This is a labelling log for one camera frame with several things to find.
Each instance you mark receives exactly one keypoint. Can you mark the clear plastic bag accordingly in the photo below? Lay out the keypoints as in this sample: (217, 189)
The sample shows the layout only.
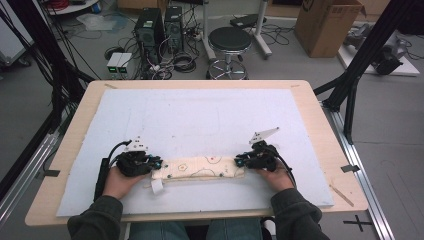
(100, 22)

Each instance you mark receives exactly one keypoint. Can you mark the black round stool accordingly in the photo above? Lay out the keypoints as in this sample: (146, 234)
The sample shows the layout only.
(230, 40)

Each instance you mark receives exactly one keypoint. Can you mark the person's left leg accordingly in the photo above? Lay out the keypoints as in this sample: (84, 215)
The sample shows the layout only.
(158, 231)

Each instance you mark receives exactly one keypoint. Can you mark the white power supply unit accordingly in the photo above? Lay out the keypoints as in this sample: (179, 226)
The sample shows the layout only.
(114, 61)
(125, 61)

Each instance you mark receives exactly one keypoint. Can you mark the black metal frame stand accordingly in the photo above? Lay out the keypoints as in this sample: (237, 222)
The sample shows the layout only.
(363, 56)
(43, 50)

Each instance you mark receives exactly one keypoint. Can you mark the cardboard box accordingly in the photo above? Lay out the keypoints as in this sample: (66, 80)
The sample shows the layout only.
(326, 30)

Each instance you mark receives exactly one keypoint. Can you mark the thin wooden stick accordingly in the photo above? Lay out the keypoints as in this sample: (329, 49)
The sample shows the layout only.
(341, 195)

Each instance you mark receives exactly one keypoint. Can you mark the flat black case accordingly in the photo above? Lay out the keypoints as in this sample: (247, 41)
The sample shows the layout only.
(246, 20)

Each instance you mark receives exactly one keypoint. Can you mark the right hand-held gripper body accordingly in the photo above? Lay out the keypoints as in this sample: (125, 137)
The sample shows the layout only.
(263, 158)

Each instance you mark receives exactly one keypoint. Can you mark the person's left hand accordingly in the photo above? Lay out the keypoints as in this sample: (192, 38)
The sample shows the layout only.
(118, 185)

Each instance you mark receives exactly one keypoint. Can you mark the slim black computer tower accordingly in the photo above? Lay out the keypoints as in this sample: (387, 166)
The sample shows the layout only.
(174, 30)

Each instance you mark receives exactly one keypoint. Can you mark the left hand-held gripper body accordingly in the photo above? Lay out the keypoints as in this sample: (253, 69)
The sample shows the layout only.
(133, 163)

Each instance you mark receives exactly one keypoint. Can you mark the person's leg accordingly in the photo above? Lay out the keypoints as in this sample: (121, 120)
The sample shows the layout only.
(158, 231)
(235, 230)

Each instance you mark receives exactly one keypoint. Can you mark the white foam mat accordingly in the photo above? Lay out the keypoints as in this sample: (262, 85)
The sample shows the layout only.
(200, 120)

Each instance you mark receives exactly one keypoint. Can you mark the person's right leg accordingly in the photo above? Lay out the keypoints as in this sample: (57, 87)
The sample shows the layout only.
(235, 230)

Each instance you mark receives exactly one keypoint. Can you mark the cream checked cloth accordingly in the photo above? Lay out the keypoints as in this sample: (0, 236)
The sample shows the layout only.
(200, 168)

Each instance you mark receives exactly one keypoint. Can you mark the black tape piece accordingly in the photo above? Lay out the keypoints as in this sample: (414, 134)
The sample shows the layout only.
(50, 173)
(350, 168)

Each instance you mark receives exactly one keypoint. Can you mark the black tape cross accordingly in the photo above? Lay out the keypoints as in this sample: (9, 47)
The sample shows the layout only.
(357, 222)

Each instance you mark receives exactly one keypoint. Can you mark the aluminium rail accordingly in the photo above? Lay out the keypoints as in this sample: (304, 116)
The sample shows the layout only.
(26, 173)
(363, 180)

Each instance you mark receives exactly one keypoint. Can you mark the person's right hand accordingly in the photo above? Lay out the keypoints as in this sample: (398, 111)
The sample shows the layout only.
(278, 180)

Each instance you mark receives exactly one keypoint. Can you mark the white board with device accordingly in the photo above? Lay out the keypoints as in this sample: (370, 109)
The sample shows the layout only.
(400, 68)

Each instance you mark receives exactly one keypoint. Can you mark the large black computer tower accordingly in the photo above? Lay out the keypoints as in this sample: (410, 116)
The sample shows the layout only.
(149, 33)

